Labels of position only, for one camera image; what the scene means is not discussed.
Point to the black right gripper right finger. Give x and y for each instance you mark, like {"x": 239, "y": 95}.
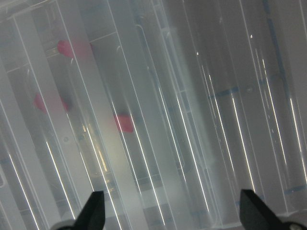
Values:
{"x": 256, "y": 215}

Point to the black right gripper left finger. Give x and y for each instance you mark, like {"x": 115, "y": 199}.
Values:
{"x": 91, "y": 217}

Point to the clear ribbed box lid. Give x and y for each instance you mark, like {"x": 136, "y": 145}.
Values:
{"x": 216, "y": 91}

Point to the red block in box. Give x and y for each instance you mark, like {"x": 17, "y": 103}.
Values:
{"x": 49, "y": 105}
{"x": 124, "y": 123}
{"x": 77, "y": 48}

